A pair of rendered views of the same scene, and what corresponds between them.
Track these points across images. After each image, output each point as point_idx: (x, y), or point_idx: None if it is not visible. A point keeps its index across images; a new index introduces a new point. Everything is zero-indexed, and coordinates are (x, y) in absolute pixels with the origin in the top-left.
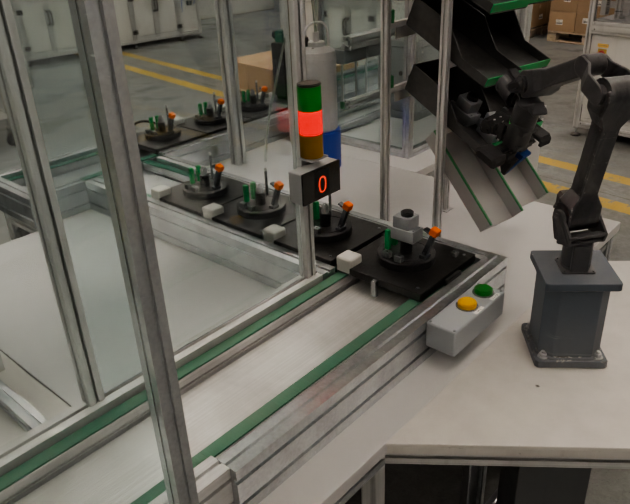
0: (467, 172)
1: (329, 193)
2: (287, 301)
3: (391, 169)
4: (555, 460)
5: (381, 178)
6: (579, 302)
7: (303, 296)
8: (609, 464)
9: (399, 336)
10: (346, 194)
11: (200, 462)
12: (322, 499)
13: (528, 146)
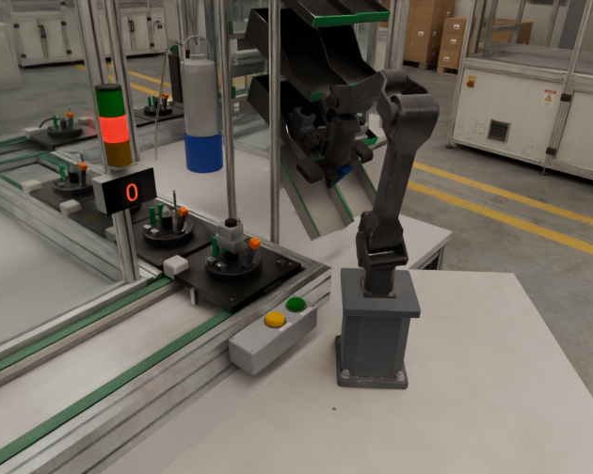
0: (304, 182)
1: (142, 201)
2: (101, 308)
3: (265, 172)
4: None
5: (227, 184)
6: (378, 326)
7: (120, 303)
8: None
9: (193, 355)
10: (217, 194)
11: None
12: None
13: (348, 163)
